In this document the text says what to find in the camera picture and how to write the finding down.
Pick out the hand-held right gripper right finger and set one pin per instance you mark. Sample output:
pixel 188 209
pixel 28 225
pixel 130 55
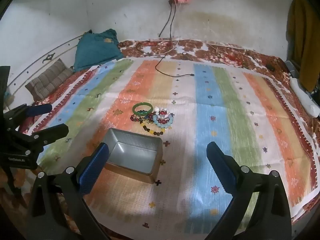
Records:
pixel 221 170

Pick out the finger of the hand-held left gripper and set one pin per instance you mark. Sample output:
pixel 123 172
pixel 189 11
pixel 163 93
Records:
pixel 55 131
pixel 40 108

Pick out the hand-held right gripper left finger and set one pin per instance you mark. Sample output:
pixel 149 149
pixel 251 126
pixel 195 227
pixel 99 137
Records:
pixel 93 170

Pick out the metal tin box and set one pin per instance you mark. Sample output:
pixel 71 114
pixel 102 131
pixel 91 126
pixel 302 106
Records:
pixel 135 152

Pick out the green bangle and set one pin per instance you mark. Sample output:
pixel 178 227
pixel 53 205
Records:
pixel 142 103

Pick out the brown striped pillow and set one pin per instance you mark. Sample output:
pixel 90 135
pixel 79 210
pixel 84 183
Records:
pixel 50 77

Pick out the metal bed headboard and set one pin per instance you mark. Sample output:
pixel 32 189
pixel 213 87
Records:
pixel 37 60

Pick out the striped colourful mat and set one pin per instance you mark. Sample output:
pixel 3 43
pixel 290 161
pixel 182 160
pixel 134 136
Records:
pixel 212 105

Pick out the teal cloth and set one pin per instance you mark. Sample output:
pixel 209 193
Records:
pixel 97 50

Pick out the white rolled cloth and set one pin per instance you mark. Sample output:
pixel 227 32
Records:
pixel 303 97

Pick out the yellow hanging cloth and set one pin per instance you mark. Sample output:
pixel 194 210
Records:
pixel 300 42

